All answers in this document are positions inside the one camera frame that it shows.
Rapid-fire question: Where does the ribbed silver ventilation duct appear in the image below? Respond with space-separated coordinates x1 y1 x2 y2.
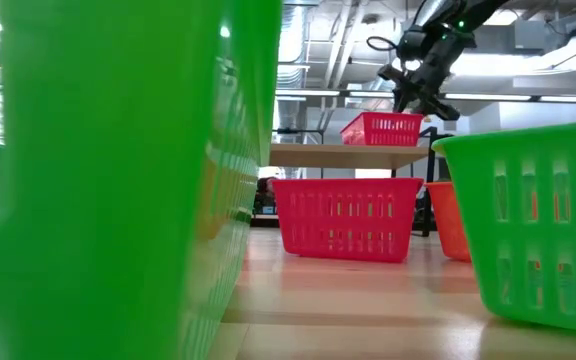
276 3 310 132

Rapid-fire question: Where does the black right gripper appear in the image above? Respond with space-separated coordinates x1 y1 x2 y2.
377 27 477 122

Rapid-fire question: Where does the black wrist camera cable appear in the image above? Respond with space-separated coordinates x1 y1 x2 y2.
366 34 400 53

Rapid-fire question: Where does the black background equipment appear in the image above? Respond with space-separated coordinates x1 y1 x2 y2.
251 176 279 217

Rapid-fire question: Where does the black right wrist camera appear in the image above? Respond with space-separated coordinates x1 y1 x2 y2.
396 24 432 64

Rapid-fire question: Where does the red plastic basket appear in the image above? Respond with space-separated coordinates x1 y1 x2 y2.
271 177 425 264
340 111 425 148

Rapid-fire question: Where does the large green plastic basket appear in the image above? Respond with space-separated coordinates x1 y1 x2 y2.
0 0 284 360

